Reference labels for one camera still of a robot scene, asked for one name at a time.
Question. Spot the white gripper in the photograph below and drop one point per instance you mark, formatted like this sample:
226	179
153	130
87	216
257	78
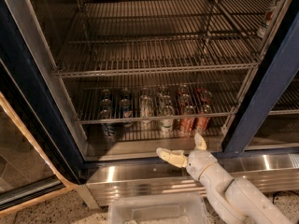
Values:
198	164

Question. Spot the red coke can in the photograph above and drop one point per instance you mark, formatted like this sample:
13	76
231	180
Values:
186	123
203	119

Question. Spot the white green soda can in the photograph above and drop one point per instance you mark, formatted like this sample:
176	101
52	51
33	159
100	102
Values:
166	124

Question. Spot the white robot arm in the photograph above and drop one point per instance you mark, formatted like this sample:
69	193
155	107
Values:
233	199

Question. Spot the blue pepsi can front left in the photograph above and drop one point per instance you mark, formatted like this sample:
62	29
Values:
107	128

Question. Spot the stainless fridge base grille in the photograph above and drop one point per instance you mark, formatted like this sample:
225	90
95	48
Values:
269	173

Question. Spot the glass fridge door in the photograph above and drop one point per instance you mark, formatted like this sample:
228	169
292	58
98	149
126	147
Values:
27	175

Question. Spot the clear plastic bin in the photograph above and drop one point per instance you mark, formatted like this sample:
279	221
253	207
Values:
175	208

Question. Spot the red white bottle top right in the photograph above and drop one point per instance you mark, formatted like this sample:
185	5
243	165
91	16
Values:
268	16

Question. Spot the lower wire fridge shelf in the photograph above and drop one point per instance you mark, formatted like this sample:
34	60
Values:
221	92

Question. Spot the wire fridge shelf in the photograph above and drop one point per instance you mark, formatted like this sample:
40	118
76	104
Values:
221	92
128	37

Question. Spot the blue fridge center post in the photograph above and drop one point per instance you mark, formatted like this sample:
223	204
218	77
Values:
275	81

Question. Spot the upper wire fridge shelf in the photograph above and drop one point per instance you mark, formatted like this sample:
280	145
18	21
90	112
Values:
128	37

